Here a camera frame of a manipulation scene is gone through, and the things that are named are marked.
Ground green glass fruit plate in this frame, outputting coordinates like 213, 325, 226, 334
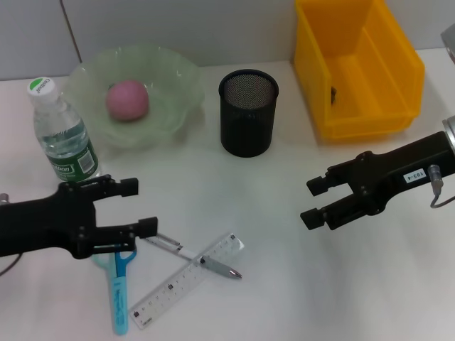
65, 42, 208, 150

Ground left gripper cable with connector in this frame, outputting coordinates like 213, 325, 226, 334
0, 252, 23, 277

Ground pink peach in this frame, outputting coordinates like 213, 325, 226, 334
105, 80, 149, 122

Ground yellow plastic storage bin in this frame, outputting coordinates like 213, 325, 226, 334
294, 0, 427, 140

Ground black mesh pen holder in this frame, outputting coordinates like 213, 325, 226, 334
218, 69, 280, 158

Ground transparent plastic ruler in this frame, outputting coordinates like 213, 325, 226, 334
129, 232, 246, 330

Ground blue capped scissors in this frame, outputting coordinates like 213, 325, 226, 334
90, 248, 138, 337

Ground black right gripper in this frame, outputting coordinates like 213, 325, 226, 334
299, 130, 455, 232

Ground clear water bottle green label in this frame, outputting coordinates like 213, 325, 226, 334
27, 76, 102, 185

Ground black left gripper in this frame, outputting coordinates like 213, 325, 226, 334
0, 174, 159, 261

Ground white grey ballpoint pen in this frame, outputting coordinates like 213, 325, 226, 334
141, 232, 244, 281

